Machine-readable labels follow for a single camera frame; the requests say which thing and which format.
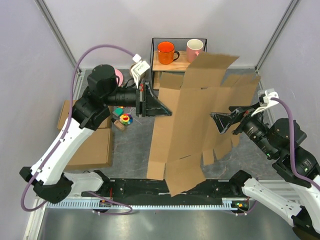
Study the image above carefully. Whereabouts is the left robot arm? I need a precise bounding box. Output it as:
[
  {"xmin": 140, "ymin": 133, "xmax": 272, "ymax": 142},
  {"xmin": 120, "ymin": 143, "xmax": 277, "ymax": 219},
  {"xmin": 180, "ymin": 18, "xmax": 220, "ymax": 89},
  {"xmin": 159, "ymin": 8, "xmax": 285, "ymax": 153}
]
[{"xmin": 19, "ymin": 64, "xmax": 172, "ymax": 204}]

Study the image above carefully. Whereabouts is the orange enamel mug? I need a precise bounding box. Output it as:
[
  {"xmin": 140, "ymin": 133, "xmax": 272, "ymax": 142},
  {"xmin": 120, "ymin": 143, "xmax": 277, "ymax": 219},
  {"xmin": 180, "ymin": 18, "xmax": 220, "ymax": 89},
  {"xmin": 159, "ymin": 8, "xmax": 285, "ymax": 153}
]
[{"xmin": 157, "ymin": 41, "xmax": 180, "ymax": 65}]

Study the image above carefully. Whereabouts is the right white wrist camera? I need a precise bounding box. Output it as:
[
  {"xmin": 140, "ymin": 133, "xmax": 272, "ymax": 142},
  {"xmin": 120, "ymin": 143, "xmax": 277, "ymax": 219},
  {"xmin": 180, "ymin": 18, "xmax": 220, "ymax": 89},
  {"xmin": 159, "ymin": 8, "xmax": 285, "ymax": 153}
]
[{"xmin": 251, "ymin": 88, "xmax": 279, "ymax": 117}]

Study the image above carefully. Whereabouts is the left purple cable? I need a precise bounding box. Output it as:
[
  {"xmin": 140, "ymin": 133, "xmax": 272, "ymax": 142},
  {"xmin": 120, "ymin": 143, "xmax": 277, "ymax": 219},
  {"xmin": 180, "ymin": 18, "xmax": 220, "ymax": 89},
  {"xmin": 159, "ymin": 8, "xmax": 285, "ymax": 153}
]
[{"xmin": 20, "ymin": 44, "xmax": 136, "ymax": 212}]

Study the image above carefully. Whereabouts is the black wire shelf rack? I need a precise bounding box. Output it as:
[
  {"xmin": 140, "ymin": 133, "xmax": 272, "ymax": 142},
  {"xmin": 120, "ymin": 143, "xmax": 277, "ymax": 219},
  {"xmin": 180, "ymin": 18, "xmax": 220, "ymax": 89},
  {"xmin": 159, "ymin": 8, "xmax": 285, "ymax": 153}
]
[{"xmin": 150, "ymin": 37, "xmax": 192, "ymax": 90}]

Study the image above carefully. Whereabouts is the beige ceramic mug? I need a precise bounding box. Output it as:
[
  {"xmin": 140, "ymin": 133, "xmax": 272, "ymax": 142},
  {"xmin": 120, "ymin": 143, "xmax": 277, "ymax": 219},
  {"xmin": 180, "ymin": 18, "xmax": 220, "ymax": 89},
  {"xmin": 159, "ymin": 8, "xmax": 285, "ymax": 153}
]
[{"xmin": 129, "ymin": 63, "xmax": 141, "ymax": 81}]

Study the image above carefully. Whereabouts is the brown cardboard box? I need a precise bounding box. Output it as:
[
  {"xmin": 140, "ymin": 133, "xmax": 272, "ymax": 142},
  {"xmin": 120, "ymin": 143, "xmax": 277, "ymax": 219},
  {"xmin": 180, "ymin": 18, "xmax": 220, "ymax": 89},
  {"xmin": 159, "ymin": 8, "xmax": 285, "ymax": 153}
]
[{"xmin": 146, "ymin": 52, "xmax": 260, "ymax": 196}]

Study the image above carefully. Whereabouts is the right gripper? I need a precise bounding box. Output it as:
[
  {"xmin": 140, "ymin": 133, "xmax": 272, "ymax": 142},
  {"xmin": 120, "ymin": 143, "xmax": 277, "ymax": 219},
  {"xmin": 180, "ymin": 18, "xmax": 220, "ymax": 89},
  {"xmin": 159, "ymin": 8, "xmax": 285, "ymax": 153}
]
[{"xmin": 209, "ymin": 100, "xmax": 278, "ymax": 157}]

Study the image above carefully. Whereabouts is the folded flat cardboard box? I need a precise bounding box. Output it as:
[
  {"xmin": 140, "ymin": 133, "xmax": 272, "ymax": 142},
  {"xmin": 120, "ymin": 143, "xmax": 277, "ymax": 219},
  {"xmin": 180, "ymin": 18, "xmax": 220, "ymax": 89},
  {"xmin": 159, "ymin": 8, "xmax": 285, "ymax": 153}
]
[{"xmin": 65, "ymin": 116, "xmax": 114, "ymax": 171}]

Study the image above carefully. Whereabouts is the grey slotted cable duct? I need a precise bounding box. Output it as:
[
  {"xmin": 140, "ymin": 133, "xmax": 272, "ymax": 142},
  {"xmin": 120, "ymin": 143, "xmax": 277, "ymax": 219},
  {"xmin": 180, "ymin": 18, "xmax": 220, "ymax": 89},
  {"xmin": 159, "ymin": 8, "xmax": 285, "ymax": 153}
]
[{"xmin": 46, "ymin": 197, "xmax": 238, "ymax": 211}]

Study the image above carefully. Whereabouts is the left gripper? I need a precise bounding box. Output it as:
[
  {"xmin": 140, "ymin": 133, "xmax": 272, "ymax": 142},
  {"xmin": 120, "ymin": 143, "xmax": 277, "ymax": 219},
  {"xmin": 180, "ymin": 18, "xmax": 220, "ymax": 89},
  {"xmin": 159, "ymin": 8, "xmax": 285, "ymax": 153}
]
[{"xmin": 104, "ymin": 79, "xmax": 173, "ymax": 118}]

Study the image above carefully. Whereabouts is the purple cable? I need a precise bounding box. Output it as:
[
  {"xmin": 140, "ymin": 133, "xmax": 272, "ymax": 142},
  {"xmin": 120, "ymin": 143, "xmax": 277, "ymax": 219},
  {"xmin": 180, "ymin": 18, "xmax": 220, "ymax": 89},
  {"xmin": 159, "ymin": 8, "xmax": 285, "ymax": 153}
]
[
  {"xmin": 269, "ymin": 97, "xmax": 320, "ymax": 191},
  {"xmin": 20, "ymin": 44, "xmax": 136, "ymax": 212}
]

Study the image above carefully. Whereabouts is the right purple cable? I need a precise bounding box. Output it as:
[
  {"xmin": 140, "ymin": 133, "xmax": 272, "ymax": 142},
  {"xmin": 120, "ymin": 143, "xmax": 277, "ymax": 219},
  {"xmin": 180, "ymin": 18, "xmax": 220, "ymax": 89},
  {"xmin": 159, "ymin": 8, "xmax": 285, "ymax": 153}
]
[{"xmin": 269, "ymin": 97, "xmax": 320, "ymax": 191}]

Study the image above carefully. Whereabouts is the sunflower toy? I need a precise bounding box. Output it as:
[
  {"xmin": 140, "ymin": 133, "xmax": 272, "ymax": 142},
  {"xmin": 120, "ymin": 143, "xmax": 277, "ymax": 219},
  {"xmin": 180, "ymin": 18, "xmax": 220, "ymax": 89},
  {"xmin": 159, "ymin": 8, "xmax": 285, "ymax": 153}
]
[{"xmin": 119, "ymin": 113, "xmax": 133, "ymax": 126}]

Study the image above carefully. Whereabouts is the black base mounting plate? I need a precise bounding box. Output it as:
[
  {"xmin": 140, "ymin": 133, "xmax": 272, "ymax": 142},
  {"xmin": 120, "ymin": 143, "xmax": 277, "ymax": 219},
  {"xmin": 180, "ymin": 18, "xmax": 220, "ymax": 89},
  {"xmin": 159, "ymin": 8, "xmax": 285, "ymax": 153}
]
[{"xmin": 95, "ymin": 178, "xmax": 245, "ymax": 198}]

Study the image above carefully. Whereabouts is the pink plastic plate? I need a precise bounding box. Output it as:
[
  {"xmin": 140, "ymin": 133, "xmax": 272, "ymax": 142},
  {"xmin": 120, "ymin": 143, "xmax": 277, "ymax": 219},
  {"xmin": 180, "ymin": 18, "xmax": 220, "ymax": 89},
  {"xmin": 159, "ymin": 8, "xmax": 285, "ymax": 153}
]
[{"xmin": 114, "ymin": 68, "xmax": 124, "ymax": 87}]

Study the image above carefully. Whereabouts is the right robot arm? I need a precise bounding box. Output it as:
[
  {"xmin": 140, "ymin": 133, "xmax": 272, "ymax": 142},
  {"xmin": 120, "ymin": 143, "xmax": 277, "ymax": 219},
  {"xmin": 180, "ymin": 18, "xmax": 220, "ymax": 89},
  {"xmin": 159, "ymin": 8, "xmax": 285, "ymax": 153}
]
[{"xmin": 210, "ymin": 103, "xmax": 320, "ymax": 240}]

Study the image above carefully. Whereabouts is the pink ceramic mug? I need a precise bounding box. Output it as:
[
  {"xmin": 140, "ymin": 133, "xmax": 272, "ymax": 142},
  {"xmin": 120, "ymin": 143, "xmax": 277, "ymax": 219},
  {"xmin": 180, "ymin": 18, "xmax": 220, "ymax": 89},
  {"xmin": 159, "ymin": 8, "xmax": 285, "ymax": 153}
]
[{"xmin": 186, "ymin": 39, "xmax": 204, "ymax": 63}]

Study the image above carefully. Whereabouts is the teal block toy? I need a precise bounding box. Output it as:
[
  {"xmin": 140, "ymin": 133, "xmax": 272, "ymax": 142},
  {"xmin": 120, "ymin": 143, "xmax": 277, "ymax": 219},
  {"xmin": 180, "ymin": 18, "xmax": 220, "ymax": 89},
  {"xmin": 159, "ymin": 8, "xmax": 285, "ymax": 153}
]
[{"xmin": 112, "ymin": 107, "xmax": 124, "ymax": 118}]

